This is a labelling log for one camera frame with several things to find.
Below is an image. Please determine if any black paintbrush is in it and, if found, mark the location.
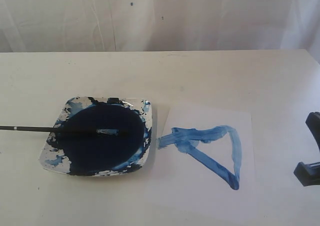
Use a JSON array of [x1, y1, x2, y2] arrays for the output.
[[0, 125, 129, 137]]

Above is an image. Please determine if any white paper sheet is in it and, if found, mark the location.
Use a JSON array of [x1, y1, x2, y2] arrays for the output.
[[146, 104, 255, 215]]

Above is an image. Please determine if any white dish with blue paint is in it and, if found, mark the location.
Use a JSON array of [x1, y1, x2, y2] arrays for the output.
[[39, 96, 153, 177]]

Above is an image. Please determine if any white backdrop cloth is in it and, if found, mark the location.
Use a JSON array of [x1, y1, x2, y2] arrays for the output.
[[0, 0, 320, 53]]

